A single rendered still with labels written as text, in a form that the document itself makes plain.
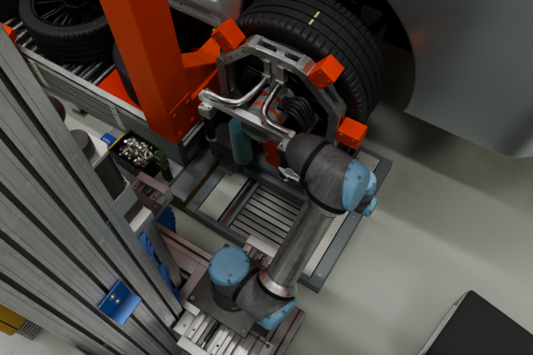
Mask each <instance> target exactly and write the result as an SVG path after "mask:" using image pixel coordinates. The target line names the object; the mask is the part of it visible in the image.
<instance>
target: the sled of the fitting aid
mask: <svg viewBox="0 0 533 355"><path fill-rule="evenodd" d="M243 173H244V174H246V175H247V176H248V177H250V178H253V179H255V180H256V181H258V182H260V183H262V184H263V185H265V186H267V187H269V188H271V189H273V190H274V191H276V192H278V193H280V194H282V195H283V196H285V197H287V198H289V199H291V200H293V201H294V202H296V203H298V204H300V205H302V206H303V205H304V203H305V202H306V200H307V197H306V195H305V193H304V192H302V191H301V190H299V189H297V188H295V187H293V186H292V185H290V184H288V183H286V182H284V181H280V180H279V178H277V177H275V176H273V175H271V174H269V173H267V172H266V171H264V170H261V169H260V168H258V167H257V166H254V165H252V164H250V163H248V164H247V165H243Z"/></svg>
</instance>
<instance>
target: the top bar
mask: <svg viewBox="0 0 533 355"><path fill-rule="evenodd" d="M203 91H204V90H201V91H200V92H199V93H198V94H197V95H198V99H199V100H201V101H203V102H205V103H207V104H209V105H211V106H213V107H215V108H217V109H219V110H220V111H222V112H224V113H227V114H228V115H230V116H233V117H235V118H236V119H238V120H241V121H243V122H244V123H246V124H249V125H251V126H252V127H254V128H256V129H258V130H260V131H261V132H264V133H266V134H267V135H269V136H272V137H274V138H275V139H278V140H280V141H282V142H283V143H286V144H287V143H288V142H289V140H287V139H285V138H284V135H283V134H281V133H279V132H276V131H275V130H273V129H272V128H269V127H268V126H266V125H265V124H264V123H263V121H262V119H261V118H259V117H257V116H255V115H253V114H251V113H249V112H247V111H245V110H243V109H241V108H239V107H237V106H229V105H224V104H221V103H220V102H218V101H215V100H213V99H211V100H209V99H207V98H205V97H203V93H202V92H203Z"/></svg>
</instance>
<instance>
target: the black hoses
mask: <svg viewBox="0 0 533 355"><path fill-rule="evenodd" d="M286 87H287V88H289V89H291V90H293V88H294V85H293V84H290V83H288V82H286ZM277 109H278V110H280V111H282V112H285V113H286V114H289V115H291V116H292V117H293V118H294V119H295V120H296V121H297V122H298V124H299V126H300V127H301V131H300V133H311V131H312V130H313V129H314V128H315V126H316V125H317V123H318V122H319V119H320V118H319V117H318V116H315V115H313V109H312V106H311V104H310V102H309V100H308V99H307V98H305V97H301V96H297V97H287V96H286V95H285V96H284V98H283V99H282V100H281V101H280V102H279V103H278V105H277ZM297 110H298V111H299V112H298V111H297Z"/></svg>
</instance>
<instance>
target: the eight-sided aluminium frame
mask: <svg viewBox="0 0 533 355"><path fill-rule="evenodd" d="M248 55H255V56H258V57H259V58H261V59H265V60H267V61H269V62H271V63H273V64H275V65H277V66H280V67H283V68H284V69H286V70H288V71H290V72H292V73H294V74H296V75H297V76H299V77H300V79H301V80H302V81H303V83H304V84H305V85H306V86H307V87H308V89H309V90H310V91H311V93H312V94H313V96H314V97H315V98H316V99H317V100H318V101H319V103H320V104H321V105H322V107H323V108H324V110H325V111H326V112H327V113H328V115H329V117H328V127H327V133H326V135H324V136H320V137H322V138H324V139H326V140H327V141H328V142H329V143H331V144H333V145H334V146H337V145H338V143H339V142H338V141H336V133H337V129H338V128H339V126H340V125H341V124H342V123H343V121H344V117H345V113H346V111H347V105H346V104H345V103H344V100H343V99H342V98H341V97H340V96H339V95H338V94H337V92H336V91H335V89H334V88H333V87H332V85H329V86H327V87H325V88H323V89H322V90H319V89H318V88H317V87H316V86H315V85H314V84H313V83H312V82H311V81H310V80H309V79H308V78H307V76H308V74H309V72H310V71H311V70H312V69H313V68H314V67H315V65H316V63H315V62H314V61H313V60H312V59H311V58H310V57H308V56H307V55H305V54H304V55H302V54H301V53H299V52H296V51H294V50H292V49H290V48H287V47H285V46H282V45H280V44H278V43H275V42H274V41H272V40H268V39H267V38H265V37H264V36H260V35H258V34H255V35H254V36H253V35H252V36H251V37H249V38H247V39H245V40H243V41H242V43H241V44H240V45H239V46H238V47H237V48H236V49H235V50H233V51H231V52H228V53H225V52H224V51H222V53H220V54H219V55H218V57H216V65H217V71H218V77H219V82H220V92H221V95H222V96H224V97H226V98H230V99H237V98H240V97H242V96H243V95H242V93H241V92H240V91H239V90H238V89H237V87H236V76H235V68H234V61H236V60H238V59H241V58H243V57H245V56H248ZM237 107H239V108H241V109H243V110H246V111H248V109H249V108H250V107H251V104H250V103H249V101H248V102H246V103H244V104H242V105H238V106H237ZM269 141H271V142H273V143H276V144H277V145H279V144H280V142H281V141H280V140H278V139H275V138H274V137H272V136H271V138H270V139H269Z"/></svg>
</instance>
